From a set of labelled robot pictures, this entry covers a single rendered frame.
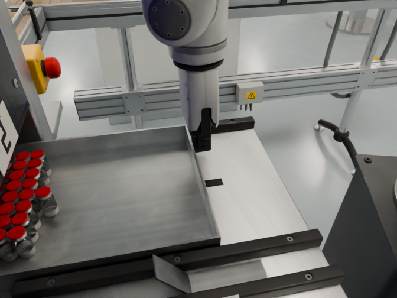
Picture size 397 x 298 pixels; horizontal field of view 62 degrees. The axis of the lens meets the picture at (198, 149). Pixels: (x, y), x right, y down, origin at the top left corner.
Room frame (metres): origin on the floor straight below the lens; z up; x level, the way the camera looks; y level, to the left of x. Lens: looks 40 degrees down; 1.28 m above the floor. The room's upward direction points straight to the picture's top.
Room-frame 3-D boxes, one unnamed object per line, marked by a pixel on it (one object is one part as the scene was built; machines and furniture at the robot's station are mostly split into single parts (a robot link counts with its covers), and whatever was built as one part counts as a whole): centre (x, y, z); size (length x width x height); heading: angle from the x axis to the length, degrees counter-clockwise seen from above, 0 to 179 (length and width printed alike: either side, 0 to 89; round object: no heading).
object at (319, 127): (1.53, -0.83, 0.07); 0.50 x 0.08 x 0.14; 12
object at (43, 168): (0.33, 0.25, 0.90); 0.18 x 0.02 x 0.05; 12
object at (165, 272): (0.22, -0.02, 0.91); 0.14 x 0.03 x 0.06; 102
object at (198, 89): (0.46, 0.00, 1.03); 0.10 x 0.08 x 0.11; 11
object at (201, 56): (0.46, 0.00, 1.09); 0.09 x 0.08 x 0.03; 11
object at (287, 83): (1.41, -0.24, 0.49); 1.60 x 0.08 x 0.12; 102
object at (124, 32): (1.30, 0.29, 0.46); 0.09 x 0.09 x 0.77; 12
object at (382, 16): (1.53, -0.83, 0.46); 0.09 x 0.09 x 0.77; 12
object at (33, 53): (0.57, 0.33, 0.99); 0.08 x 0.07 x 0.07; 102
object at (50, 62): (0.58, 0.28, 0.99); 0.04 x 0.04 x 0.04; 12
